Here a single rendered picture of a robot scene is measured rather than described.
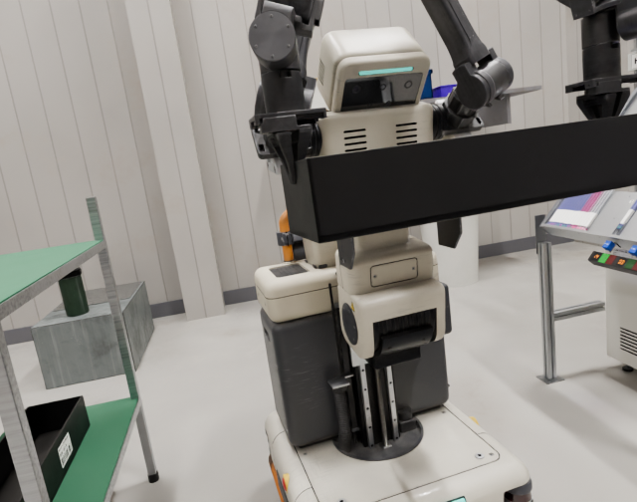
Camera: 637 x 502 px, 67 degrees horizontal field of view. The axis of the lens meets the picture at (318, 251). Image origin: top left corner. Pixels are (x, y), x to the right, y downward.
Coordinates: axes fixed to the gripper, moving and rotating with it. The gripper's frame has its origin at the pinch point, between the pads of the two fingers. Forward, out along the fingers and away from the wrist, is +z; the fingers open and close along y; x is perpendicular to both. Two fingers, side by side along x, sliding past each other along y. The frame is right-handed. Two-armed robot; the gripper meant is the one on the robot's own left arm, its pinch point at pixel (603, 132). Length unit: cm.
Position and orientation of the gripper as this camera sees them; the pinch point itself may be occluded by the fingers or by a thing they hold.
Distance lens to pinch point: 100.4
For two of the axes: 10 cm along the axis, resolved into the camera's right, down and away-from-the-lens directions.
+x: -2.8, -1.3, 9.5
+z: 1.4, 9.7, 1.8
